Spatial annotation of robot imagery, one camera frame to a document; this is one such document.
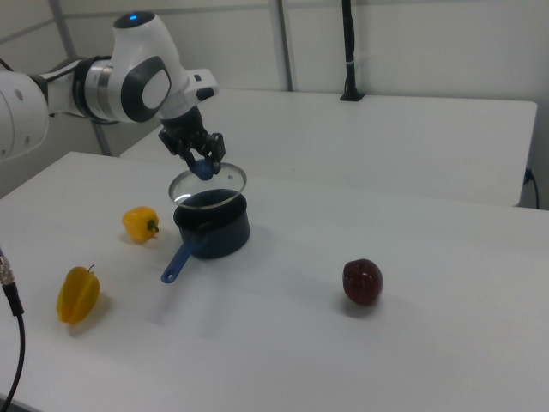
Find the dark red bell pepper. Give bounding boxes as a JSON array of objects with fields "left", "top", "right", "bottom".
[{"left": 341, "top": 257, "right": 384, "bottom": 307}]

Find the yellow bell pepper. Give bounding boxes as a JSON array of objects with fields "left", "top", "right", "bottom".
[{"left": 121, "top": 206, "right": 160, "bottom": 245}]

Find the yellow starfruit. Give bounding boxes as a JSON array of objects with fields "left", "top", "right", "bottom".
[{"left": 56, "top": 264, "right": 102, "bottom": 325}]

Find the black pole with cables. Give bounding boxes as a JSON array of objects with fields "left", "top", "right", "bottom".
[{"left": 339, "top": 0, "right": 365, "bottom": 102}]

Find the black cable with metal connector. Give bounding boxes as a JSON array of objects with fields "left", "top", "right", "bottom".
[{"left": 0, "top": 246, "right": 26, "bottom": 403}]

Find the dark blue saucepan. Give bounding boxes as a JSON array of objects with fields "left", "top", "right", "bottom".
[{"left": 160, "top": 188, "right": 251, "bottom": 285}]

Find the white background table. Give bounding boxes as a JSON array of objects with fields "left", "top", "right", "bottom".
[{"left": 118, "top": 88, "right": 539, "bottom": 208}]

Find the glass lid with blue knob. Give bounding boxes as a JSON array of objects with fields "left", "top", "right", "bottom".
[{"left": 168, "top": 158, "right": 249, "bottom": 211}]

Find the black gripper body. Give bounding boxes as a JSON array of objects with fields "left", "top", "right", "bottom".
[{"left": 157, "top": 106, "right": 226, "bottom": 163}]

